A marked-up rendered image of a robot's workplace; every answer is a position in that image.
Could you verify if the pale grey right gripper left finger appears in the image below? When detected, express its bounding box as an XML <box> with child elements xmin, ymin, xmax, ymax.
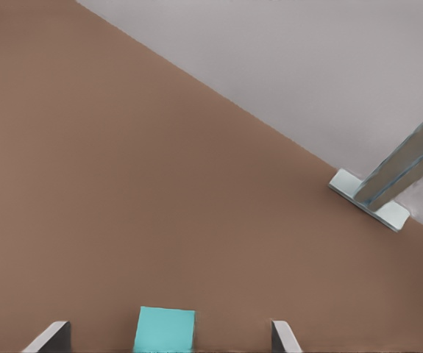
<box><xmin>21</xmin><ymin>320</ymin><xmax>72</xmax><ymax>353</ymax></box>

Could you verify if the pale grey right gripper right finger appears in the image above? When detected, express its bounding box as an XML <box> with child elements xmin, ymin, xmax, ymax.
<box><xmin>271</xmin><ymin>319</ymin><xmax>303</xmax><ymax>353</ymax></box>

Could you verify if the blue cube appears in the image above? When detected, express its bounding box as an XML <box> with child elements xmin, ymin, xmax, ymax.
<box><xmin>132</xmin><ymin>305</ymin><xmax>197</xmax><ymax>352</ymax></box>

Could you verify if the silver frame post with foot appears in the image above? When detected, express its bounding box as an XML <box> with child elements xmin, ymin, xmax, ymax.
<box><xmin>328</xmin><ymin>98</ymin><xmax>423</xmax><ymax>233</ymax></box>

